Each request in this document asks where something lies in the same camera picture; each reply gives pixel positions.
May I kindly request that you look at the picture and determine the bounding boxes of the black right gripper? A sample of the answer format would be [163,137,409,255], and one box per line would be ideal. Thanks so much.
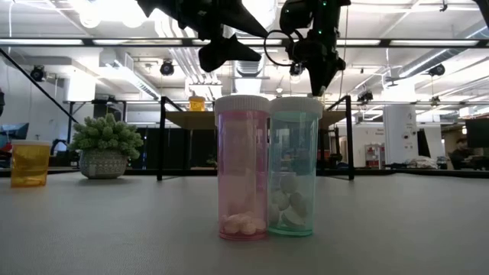
[280,0,351,97]

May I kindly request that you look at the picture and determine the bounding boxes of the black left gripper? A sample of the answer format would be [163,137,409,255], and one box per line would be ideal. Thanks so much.
[136,0,268,73]

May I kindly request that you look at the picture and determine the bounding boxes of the small teal pill bottle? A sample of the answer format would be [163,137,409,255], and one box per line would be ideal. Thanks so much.
[267,95,324,237]

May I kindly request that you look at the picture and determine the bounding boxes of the large orange pill bottle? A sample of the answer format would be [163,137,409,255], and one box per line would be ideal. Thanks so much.
[188,95,206,112]
[10,139,52,189]

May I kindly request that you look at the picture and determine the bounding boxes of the small pink pill bottle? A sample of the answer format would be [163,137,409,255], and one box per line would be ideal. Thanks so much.
[213,94,270,241]

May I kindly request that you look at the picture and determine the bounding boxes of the wooden shelf with black legs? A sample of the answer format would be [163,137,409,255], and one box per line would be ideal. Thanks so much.
[156,95,355,182]

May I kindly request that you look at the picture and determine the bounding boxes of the red and white tool cart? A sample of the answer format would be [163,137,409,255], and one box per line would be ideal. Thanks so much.
[364,143,385,169]

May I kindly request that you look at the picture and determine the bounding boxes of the black partition panels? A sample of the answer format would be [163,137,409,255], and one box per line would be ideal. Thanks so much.
[128,127,347,171]

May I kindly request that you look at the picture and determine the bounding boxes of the white cloth pile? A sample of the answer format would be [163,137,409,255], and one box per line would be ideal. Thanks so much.
[404,155,439,170]

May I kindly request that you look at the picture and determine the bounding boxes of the person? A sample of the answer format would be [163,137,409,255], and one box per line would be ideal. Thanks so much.
[449,137,477,171]

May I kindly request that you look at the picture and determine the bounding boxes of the black monitor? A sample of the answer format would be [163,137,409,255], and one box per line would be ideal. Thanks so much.
[465,117,489,149]

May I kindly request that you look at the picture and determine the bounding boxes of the green succulent in grey pot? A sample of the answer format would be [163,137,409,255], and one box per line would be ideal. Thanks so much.
[67,112,144,180]

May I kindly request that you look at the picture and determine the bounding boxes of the blue screen monitor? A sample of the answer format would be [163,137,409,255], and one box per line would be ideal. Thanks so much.
[0,121,30,152]

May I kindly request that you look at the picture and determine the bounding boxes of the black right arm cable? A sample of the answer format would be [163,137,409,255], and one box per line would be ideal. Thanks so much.
[263,29,306,68]

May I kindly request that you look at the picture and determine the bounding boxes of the silver ceiling air duct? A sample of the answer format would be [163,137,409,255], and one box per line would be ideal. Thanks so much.
[385,18,489,89]

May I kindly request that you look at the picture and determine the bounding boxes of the white ceiling air duct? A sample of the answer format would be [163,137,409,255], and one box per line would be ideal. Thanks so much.
[97,51,161,101]

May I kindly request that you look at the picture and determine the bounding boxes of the black aluminium table frame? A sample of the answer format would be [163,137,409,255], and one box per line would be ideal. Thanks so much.
[0,37,489,180]

